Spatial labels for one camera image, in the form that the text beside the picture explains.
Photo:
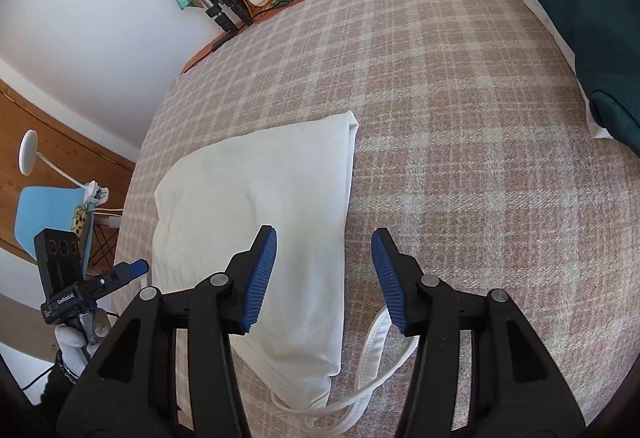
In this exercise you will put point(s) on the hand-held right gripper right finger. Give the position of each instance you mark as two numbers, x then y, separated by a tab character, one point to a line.
390	283

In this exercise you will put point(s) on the person's left hand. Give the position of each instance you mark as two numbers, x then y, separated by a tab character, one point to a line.
70	338

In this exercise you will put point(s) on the white camisole top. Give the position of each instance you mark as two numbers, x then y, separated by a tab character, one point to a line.
240	188

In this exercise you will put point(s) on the person's left forearm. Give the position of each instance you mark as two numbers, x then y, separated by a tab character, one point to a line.
57	388

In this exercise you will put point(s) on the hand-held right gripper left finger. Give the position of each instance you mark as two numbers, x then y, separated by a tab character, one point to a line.
260	278

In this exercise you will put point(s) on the white clip desk lamp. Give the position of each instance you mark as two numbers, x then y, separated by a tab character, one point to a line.
27	152

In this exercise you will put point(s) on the dark green pillow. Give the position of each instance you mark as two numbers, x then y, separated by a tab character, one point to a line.
590	17

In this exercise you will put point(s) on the light blue chair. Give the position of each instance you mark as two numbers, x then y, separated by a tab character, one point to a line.
45	213

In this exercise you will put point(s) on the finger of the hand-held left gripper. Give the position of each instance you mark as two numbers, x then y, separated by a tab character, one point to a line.
127	270

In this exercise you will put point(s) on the leopard print cloth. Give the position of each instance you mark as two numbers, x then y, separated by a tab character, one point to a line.
80	220

